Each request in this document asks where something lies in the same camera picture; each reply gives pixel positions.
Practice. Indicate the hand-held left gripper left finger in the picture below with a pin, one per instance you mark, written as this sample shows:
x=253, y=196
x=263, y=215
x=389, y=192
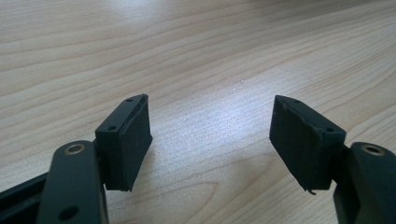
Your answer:
x=124, y=146

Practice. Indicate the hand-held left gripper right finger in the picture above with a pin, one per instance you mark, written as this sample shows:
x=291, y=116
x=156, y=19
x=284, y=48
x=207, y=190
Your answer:
x=303, y=146

